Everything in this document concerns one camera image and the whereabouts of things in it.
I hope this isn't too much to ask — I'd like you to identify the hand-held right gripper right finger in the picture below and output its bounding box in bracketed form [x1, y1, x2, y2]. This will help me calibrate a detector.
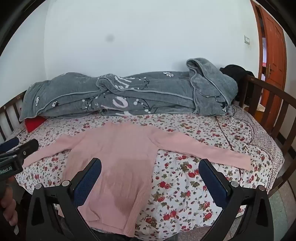
[198, 159, 282, 241]

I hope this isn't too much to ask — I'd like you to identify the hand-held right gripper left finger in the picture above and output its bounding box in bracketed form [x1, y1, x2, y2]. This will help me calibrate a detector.
[26, 158, 102, 241]

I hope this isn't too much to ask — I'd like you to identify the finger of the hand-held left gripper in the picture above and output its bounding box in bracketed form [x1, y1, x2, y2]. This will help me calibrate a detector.
[0, 138, 39, 163]
[0, 138, 19, 152]

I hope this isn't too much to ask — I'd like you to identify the pink knit sweater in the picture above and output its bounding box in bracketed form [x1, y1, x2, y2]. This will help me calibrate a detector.
[23, 122, 252, 237]

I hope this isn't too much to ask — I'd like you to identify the person's left hand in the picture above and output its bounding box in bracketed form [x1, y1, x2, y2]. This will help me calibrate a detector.
[0, 185, 18, 226]

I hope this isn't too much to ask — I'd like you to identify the red cloth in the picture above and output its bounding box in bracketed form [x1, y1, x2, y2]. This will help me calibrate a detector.
[25, 116, 47, 133]

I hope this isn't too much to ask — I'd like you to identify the floral bed sheet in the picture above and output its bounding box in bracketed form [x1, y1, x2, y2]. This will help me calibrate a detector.
[10, 104, 285, 232]

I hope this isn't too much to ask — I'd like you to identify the grey printed blanket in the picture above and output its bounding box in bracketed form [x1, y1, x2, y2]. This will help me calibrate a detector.
[19, 58, 238, 122]

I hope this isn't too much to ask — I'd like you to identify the black garment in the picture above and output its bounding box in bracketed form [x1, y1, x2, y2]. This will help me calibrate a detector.
[220, 65, 255, 96]

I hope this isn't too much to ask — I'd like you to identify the orange wooden door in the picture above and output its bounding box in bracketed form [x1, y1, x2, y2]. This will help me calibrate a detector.
[251, 0, 287, 100]

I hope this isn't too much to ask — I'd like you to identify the dark wooden bed frame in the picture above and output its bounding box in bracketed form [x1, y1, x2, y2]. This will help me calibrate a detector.
[0, 75, 296, 197]

